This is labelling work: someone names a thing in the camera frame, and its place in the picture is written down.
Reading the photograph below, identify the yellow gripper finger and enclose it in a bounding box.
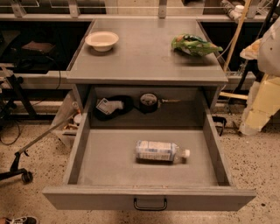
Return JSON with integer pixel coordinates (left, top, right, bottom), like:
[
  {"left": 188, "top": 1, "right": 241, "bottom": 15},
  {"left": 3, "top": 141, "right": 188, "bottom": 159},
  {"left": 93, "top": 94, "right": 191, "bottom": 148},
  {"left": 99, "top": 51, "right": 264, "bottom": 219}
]
[{"left": 239, "top": 74, "right": 280, "bottom": 136}]

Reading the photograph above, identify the blue plastic water bottle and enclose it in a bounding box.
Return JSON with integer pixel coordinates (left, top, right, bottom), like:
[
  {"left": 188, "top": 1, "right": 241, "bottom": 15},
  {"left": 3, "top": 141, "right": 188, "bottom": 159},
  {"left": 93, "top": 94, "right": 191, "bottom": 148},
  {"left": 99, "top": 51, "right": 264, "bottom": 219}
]
[{"left": 136, "top": 140, "right": 191, "bottom": 163}]

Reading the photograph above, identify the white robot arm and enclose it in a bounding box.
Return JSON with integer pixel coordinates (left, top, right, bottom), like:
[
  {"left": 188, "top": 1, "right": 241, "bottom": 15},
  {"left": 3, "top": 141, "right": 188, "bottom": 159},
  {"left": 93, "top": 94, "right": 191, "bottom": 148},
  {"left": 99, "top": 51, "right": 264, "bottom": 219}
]
[{"left": 239, "top": 17, "right": 280, "bottom": 135}]

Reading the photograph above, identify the grey cabinet counter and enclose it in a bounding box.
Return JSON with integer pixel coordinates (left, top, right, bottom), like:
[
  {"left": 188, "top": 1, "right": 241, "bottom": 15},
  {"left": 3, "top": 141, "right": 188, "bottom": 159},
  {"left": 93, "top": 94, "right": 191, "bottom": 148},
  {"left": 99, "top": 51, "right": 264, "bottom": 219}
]
[{"left": 67, "top": 17, "right": 228, "bottom": 86}]

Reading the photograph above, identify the grey open top drawer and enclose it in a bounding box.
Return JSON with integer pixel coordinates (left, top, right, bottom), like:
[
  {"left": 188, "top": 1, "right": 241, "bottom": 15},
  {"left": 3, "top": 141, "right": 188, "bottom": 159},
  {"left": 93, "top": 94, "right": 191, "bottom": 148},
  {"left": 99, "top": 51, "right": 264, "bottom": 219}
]
[{"left": 43, "top": 87, "right": 256, "bottom": 211}]

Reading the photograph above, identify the wooden stick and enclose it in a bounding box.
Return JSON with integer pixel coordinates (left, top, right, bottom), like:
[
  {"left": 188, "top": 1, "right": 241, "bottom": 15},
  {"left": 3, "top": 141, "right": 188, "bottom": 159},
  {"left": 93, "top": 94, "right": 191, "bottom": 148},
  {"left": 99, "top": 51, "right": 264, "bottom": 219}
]
[{"left": 223, "top": 0, "right": 252, "bottom": 72}]

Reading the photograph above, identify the green chip bag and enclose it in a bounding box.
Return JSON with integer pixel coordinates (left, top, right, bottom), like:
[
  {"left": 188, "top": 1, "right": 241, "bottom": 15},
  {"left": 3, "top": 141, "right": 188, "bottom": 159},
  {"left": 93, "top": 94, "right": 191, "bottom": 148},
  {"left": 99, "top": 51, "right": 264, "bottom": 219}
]
[{"left": 171, "top": 33, "right": 223, "bottom": 57}]

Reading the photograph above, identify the black round tape roll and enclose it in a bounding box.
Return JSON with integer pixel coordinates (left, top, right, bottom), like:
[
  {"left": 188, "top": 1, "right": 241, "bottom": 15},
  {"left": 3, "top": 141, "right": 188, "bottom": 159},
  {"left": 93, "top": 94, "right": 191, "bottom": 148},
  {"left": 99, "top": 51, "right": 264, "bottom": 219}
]
[{"left": 139, "top": 93, "right": 158, "bottom": 113}]

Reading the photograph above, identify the white paper bowl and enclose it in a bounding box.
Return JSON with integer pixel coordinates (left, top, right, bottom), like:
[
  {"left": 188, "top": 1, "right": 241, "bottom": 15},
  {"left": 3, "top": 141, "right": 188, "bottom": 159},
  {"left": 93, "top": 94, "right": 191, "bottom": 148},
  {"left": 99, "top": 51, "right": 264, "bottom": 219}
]
[{"left": 85, "top": 31, "right": 119, "bottom": 52}]

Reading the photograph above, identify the black wheeled stand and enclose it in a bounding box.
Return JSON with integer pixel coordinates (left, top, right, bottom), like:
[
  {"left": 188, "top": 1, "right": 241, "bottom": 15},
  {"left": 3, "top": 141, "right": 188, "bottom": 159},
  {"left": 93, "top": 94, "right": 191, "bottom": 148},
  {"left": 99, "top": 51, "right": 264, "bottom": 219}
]
[{"left": 0, "top": 115, "right": 72, "bottom": 184}]

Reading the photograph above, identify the black white sneaker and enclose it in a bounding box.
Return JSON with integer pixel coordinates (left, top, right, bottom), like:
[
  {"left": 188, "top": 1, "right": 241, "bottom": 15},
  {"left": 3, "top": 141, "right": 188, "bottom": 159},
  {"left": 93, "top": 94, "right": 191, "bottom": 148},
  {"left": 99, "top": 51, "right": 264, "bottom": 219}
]
[{"left": 0, "top": 216, "right": 39, "bottom": 224}]

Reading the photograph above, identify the black drawer handle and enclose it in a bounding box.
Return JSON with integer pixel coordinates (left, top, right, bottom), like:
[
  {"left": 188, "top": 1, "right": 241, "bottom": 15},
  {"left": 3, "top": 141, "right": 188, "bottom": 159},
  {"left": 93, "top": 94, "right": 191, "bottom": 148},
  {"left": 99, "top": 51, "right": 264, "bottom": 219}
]
[{"left": 133, "top": 198, "right": 168, "bottom": 212}]

